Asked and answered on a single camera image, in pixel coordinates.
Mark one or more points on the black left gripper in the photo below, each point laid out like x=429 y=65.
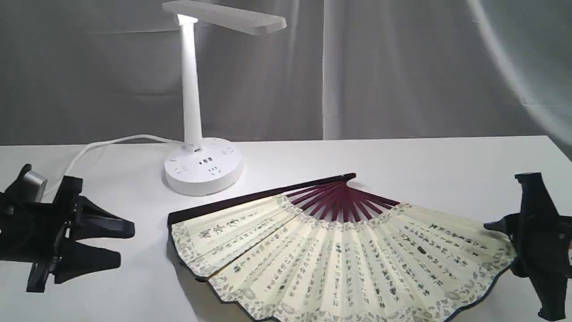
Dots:
x=35 y=233

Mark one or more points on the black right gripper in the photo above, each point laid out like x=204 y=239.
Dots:
x=541 y=238

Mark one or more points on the cream folding paper fan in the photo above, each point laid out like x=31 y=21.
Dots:
x=324 y=251

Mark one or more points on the white desk lamp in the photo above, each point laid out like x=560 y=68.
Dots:
x=202 y=165

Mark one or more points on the grey backdrop curtain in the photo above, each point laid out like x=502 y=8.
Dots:
x=77 y=71

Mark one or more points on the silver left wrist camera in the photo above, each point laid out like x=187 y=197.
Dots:
x=29 y=186

